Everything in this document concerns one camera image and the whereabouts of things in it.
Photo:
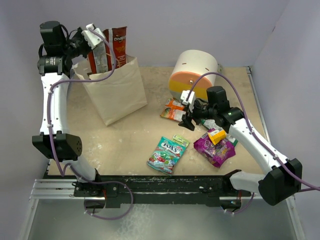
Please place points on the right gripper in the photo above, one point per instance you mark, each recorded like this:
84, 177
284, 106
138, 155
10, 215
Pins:
187, 122

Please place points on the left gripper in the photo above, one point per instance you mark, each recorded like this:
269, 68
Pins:
79, 34

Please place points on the red Doritos bag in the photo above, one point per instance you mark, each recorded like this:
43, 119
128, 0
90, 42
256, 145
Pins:
100, 59

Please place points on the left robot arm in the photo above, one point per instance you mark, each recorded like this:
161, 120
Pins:
56, 53

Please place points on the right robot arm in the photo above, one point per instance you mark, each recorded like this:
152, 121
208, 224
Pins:
280, 177

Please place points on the green snack bag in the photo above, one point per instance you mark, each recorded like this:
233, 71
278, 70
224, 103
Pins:
211, 125

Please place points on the teal Fox's candy bag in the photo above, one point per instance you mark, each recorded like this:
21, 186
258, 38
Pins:
166, 156

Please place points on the purple candy bag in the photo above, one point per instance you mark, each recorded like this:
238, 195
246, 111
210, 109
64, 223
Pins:
215, 154

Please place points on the white paper bag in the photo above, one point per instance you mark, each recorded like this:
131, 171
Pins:
118, 96

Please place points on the orange snack packet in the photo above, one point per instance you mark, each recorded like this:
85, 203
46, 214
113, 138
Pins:
173, 110

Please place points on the small light green packet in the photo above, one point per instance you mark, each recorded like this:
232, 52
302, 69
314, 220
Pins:
180, 140

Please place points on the yellow small snack box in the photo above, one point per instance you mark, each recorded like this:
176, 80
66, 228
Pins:
216, 136

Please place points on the white cylinder toy drawers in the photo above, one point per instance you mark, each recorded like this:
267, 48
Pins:
190, 65

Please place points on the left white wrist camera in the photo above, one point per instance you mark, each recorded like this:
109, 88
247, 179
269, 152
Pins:
93, 35

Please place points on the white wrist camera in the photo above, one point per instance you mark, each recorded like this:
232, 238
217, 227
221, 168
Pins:
93, 35
188, 99

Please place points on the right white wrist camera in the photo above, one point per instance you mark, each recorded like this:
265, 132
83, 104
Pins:
188, 99

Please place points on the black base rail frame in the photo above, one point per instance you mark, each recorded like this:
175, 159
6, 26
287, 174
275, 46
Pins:
208, 190

